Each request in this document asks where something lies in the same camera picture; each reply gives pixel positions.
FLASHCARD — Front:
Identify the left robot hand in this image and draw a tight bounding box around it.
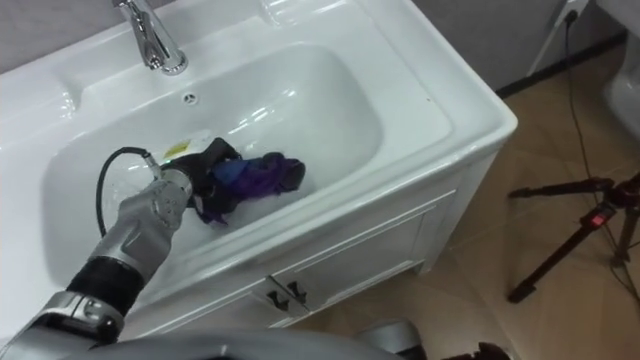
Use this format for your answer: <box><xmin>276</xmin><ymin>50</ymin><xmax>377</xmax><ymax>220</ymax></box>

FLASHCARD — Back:
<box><xmin>160</xmin><ymin>130</ymin><xmax>243</xmax><ymax>217</ymax></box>

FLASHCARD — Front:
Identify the purple and blue cloth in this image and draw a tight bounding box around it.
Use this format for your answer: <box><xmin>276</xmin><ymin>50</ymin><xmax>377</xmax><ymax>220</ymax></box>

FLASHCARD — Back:
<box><xmin>197</xmin><ymin>151</ymin><xmax>307</xmax><ymax>226</ymax></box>

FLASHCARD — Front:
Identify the chrome basin faucet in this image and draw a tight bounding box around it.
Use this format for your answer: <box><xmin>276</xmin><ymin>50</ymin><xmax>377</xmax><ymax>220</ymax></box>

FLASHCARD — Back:
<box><xmin>112</xmin><ymin>0</ymin><xmax>190</xmax><ymax>77</ymax></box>

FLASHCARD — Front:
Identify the white washbasin vanity cabinet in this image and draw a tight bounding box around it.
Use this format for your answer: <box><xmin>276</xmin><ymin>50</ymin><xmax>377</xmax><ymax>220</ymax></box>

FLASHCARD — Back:
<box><xmin>0</xmin><ymin>0</ymin><xmax>519</xmax><ymax>351</ymax></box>

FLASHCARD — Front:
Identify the white toilet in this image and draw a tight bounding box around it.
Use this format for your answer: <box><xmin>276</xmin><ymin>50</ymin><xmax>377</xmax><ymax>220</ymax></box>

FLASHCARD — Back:
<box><xmin>601</xmin><ymin>29</ymin><xmax>640</xmax><ymax>142</ymax></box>

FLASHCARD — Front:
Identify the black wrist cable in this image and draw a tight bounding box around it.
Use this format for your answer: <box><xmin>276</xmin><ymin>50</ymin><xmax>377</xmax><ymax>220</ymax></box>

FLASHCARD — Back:
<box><xmin>94</xmin><ymin>146</ymin><xmax>164</xmax><ymax>239</ymax></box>

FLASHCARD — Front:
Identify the thin black wall cable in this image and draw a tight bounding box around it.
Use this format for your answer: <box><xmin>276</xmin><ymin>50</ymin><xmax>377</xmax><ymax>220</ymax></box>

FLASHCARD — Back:
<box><xmin>562</xmin><ymin>8</ymin><xmax>640</xmax><ymax>304</ymax></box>

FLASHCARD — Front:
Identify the black camera tripod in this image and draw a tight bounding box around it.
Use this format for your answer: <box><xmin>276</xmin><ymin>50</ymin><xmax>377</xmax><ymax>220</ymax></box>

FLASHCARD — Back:
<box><xmin>506</xmin><ymin>171</ymin><xmax>640</xmax><ymax>305</ymax></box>

